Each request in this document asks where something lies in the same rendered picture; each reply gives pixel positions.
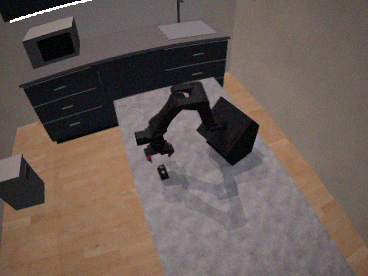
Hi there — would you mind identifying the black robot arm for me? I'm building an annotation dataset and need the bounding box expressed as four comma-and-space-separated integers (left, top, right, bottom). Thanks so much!
135, 81, 239, 149

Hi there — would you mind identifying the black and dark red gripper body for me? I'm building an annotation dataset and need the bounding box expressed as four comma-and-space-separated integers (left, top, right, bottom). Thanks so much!
144, 139, 174, 156

